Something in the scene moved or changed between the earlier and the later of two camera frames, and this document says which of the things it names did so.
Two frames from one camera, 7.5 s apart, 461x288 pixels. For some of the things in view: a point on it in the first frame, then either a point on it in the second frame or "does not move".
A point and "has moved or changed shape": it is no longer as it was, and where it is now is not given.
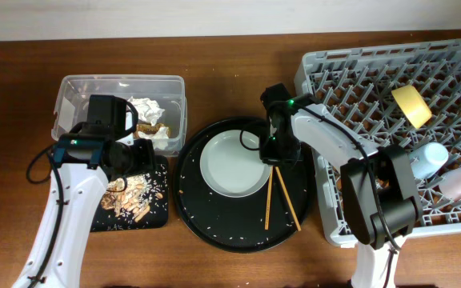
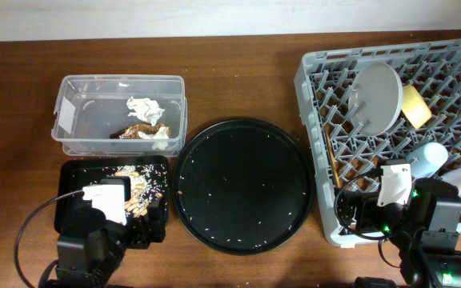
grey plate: [231, 169] → [374, 98]
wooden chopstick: [269, 200] has moved or changed shape
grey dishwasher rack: [430, 98] does not move
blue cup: [427, 158] does not move
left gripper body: [138, 158] → [137, 238]
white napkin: [148, 110] does not move
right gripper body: [278, 146] → [370, 214]
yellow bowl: [412, 105] does not move
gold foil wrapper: [149, 129] does not move
